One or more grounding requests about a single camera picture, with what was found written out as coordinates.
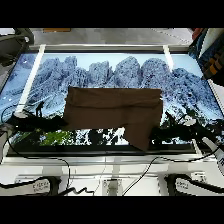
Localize heap of clothes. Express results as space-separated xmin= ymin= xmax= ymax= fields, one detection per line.
xmin=187 ymin=27 xmax=224 ymax=80

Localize brown pants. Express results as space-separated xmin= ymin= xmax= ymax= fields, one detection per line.
xmin=61 ymin=86 xmax=164 ymax=152

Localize black cable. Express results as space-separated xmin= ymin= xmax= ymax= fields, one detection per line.
xmin=121 ymin=150 xmax=219 ymax=197
xmin=4 ymin=138 xmax=72 ymax=190

